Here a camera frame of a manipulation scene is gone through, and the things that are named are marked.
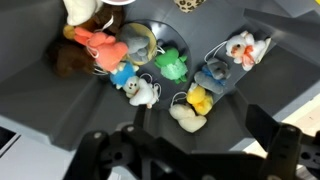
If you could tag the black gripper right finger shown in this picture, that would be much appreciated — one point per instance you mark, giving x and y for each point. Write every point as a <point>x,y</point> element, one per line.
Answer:
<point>266,130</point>

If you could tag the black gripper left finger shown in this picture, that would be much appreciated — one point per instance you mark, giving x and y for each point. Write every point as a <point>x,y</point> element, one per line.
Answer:
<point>141,116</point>

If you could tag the grey plush with blue scarf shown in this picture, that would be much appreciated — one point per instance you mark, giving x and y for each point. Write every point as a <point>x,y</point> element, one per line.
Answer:
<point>213,80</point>

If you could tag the small white dog plush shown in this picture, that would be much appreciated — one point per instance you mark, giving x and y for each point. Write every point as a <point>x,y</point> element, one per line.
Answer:
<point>143,95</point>

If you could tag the cream plush toy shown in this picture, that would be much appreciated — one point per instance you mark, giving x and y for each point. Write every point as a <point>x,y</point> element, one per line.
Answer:
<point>186,118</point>

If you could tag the blue plush toy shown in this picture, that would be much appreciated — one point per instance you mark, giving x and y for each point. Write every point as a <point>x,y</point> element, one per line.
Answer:
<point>121,76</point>

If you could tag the green plush toy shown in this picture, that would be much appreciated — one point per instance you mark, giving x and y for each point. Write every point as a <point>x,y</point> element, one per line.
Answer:
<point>173,68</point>

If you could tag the yellow plush toy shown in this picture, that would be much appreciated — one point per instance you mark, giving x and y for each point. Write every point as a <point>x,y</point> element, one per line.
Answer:
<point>200,100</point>

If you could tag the grey elephant plush toy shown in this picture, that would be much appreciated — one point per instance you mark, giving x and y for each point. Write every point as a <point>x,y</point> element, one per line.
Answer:
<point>135,45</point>

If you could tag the salmon pink plush toy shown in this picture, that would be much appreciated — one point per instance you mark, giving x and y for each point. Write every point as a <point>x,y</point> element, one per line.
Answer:
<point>106,51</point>

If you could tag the white plush with orange bow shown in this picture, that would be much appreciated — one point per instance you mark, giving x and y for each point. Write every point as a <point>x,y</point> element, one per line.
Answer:
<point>238,45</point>

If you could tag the brown plush toy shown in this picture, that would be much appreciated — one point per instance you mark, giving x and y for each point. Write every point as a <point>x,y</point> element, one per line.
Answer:
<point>70,60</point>

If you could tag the grey plastic container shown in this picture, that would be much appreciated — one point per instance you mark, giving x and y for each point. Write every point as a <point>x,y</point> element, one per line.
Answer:
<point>40,100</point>

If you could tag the leopard print plush toy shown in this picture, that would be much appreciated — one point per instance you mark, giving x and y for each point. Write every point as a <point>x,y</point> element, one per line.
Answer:
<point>188,5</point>

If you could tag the plain white plush toy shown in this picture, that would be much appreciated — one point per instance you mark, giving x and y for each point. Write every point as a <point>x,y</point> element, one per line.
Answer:
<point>80,11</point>

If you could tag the yellow rimmed cup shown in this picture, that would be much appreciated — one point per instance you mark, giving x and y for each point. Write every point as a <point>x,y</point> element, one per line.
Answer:
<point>152,40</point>

